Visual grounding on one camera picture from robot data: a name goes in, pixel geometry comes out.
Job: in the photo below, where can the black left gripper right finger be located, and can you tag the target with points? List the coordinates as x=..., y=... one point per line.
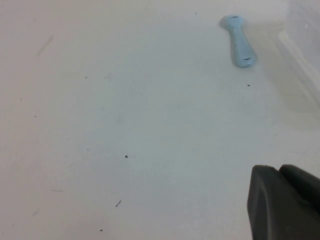
x=302, y=181

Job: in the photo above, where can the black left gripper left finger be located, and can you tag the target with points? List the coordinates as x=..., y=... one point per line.
x=275, y=215

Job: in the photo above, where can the transparent plastic egg box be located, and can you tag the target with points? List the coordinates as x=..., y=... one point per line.
x=305, y=30

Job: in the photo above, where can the blue plastic fork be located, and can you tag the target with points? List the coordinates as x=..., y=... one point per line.
x=241, y=47

